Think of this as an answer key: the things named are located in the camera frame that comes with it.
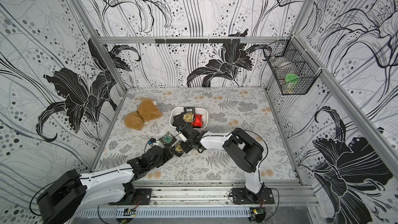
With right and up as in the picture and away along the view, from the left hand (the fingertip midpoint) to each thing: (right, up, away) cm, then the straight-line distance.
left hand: (175, 155), depth 87 cm
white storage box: (+16, +25, +12) cm, 32 cm away
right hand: (+5, +6, +6) cm, 10 cm away
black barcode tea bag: (+7, +26, +13) cm, 30 cm away
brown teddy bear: (-18, +26, +7) cm, 32 cm away
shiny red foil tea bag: (+13, +19, +7) cm, 24 cm away
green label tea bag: (-5, +8, +6) cm, 11 cm away
